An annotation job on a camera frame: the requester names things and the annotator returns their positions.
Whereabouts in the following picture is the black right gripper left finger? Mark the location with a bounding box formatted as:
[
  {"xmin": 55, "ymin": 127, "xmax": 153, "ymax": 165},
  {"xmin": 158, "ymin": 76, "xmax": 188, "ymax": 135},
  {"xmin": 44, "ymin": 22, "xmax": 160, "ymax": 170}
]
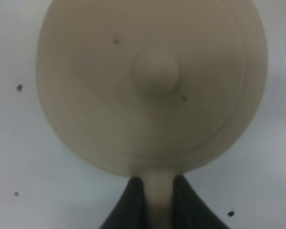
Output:
[{"xmin": 101, "ymin": 177, "xmax": 148, "ymax": 229}]

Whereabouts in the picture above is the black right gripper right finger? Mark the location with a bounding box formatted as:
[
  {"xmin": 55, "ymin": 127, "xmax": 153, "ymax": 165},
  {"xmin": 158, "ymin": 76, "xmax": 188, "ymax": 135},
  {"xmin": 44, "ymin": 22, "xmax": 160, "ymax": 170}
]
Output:
[{"xmin": 168, "ymin": 175, "xmax": 228, "ymax": 229}]

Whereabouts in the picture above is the beige ceramic teapot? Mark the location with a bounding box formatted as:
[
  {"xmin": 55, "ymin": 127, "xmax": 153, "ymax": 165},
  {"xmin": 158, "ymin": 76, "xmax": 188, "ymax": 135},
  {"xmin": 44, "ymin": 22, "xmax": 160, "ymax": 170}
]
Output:
[{"xmin": 36, "ymin": 0, "xmax": 268, "ymax": 229}]

